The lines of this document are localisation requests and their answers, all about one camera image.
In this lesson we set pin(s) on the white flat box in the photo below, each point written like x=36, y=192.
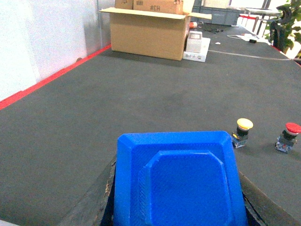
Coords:
x=198, y=57

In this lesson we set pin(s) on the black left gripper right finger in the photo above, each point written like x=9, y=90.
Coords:
x=260, y=209

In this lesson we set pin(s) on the small white box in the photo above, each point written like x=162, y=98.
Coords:
x=194, y=42

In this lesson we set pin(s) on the yellow mushroom push button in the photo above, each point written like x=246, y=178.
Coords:
x=240, y=136

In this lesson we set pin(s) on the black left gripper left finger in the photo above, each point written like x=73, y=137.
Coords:
x=96, y=207

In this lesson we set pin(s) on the large cardboard box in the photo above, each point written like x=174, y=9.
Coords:
x=155, y=28

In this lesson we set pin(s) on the red mushroom push button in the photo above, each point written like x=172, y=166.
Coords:
x=287, y=138

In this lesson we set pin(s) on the blue block part with knob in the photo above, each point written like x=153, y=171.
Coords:
x=177, y=179

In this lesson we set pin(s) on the green potted plant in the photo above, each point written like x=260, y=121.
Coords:
x=283, y=30

